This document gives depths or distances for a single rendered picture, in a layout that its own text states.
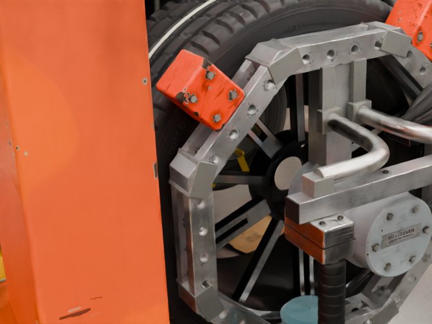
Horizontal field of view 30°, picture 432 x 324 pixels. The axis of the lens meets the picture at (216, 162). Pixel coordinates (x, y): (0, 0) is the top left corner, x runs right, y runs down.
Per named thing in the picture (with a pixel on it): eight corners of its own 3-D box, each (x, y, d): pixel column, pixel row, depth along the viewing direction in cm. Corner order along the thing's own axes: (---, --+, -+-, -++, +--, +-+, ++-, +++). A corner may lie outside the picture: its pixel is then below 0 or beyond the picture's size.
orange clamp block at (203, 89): (222, 81, 120) (181, 47, 115) (249, 94, 114) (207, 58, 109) (194, 119, 120) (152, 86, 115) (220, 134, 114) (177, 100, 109)
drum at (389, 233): (349, 216, 141) (351, 141, 135) (436, 267, 123) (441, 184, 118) (281, 238, 135) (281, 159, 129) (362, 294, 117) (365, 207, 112)
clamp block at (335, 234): (314, 229, 111) (314, 194, 109) (355, 256, 104) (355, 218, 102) (283, 238, 109) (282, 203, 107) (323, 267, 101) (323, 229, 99)
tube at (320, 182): (334, 129, 125) (335, 62, 121) (420, 169, 109) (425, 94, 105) (236, 153, 117) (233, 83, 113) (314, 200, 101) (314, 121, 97)
